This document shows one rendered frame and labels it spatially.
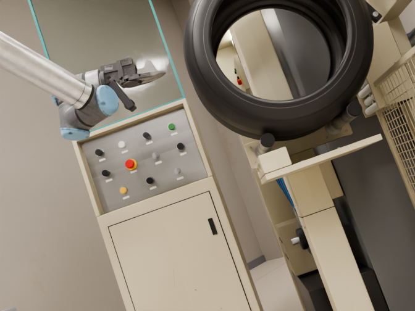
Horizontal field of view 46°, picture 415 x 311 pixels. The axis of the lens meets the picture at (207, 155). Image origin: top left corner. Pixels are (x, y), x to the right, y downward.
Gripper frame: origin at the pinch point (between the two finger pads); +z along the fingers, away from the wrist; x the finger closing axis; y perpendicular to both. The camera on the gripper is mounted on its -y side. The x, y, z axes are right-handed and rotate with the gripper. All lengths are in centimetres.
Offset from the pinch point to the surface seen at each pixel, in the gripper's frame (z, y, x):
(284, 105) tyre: 35.0, -21.5, -12.9
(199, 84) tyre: 11.5, -8.3, -9.3
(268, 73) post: 37.4, -0.4, 28.1
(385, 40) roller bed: 81, 0, 21
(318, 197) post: 45, -51, 28
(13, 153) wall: -151, 29, 214
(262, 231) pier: 34, -85, 419
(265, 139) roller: 27.5, -29.7, -8.8
